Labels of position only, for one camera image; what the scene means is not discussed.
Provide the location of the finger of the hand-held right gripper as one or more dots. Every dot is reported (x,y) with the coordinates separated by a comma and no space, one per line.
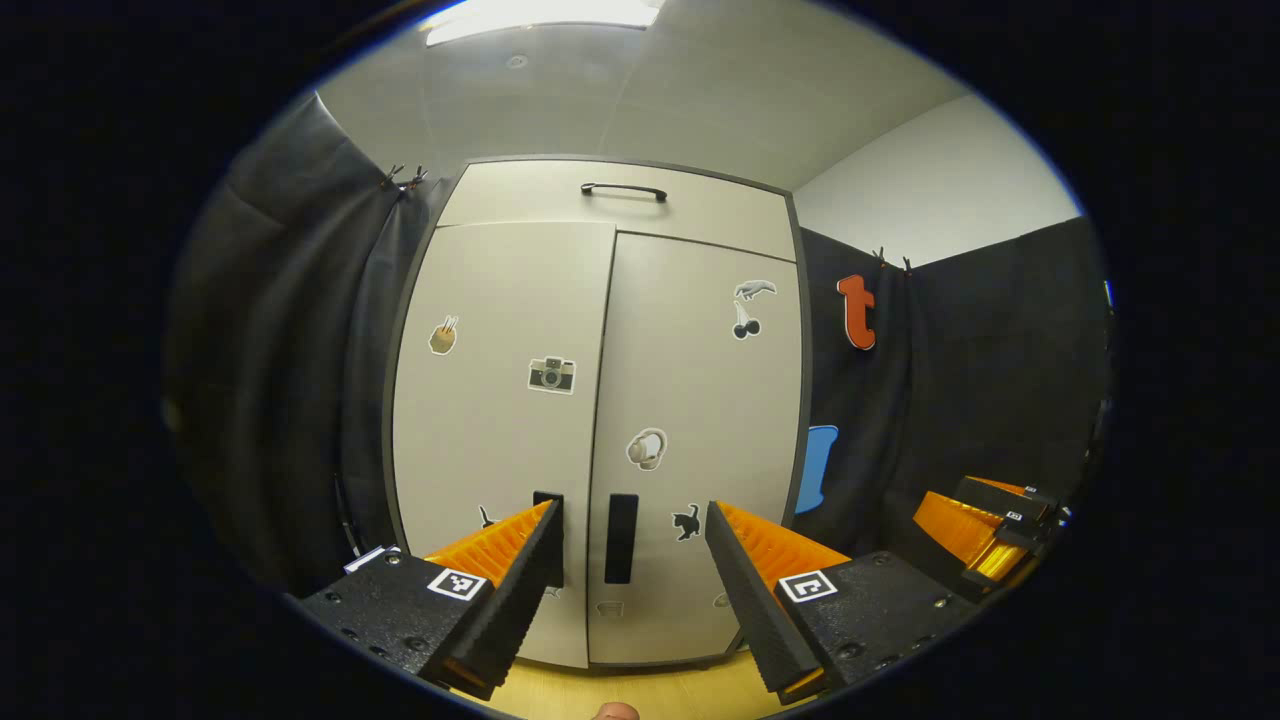
(955,525)
(990,495)

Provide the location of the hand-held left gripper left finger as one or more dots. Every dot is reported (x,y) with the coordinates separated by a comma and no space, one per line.
(520,580)

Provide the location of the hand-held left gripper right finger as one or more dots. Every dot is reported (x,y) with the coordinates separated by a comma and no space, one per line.
(750,590)

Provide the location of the camera sticker grey cabinet door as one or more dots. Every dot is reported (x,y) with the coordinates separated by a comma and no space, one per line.
(500,450)

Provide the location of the cat sticker grey cabinet door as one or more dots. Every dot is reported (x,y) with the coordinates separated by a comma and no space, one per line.
(700,400)

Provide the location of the grey cabinet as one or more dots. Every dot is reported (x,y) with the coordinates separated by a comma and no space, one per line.
(805,400)

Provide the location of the grey cabinet drawer front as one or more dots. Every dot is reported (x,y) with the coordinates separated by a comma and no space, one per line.
(520,195)

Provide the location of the ceiling light panel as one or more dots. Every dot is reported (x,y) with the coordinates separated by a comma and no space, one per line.
(540,18)

